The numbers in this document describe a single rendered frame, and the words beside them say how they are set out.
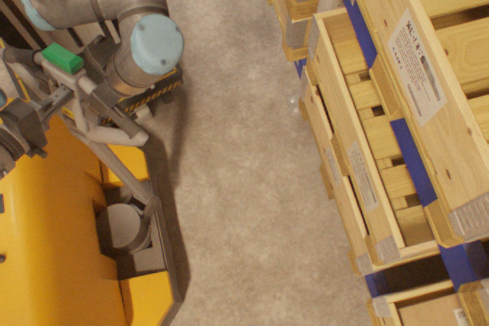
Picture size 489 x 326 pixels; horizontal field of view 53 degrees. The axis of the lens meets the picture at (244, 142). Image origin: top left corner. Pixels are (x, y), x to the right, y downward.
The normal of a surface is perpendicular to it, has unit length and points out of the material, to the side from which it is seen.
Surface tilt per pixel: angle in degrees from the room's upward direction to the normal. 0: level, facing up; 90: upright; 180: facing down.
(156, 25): 35
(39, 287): 45
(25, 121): 90
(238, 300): 0
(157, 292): 22
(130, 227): 0
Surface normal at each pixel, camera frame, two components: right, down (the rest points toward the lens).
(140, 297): 0.34, -0.40
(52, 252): 0.89, -0.35
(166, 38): 0.54, -0.14
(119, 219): -0.02, -0.33
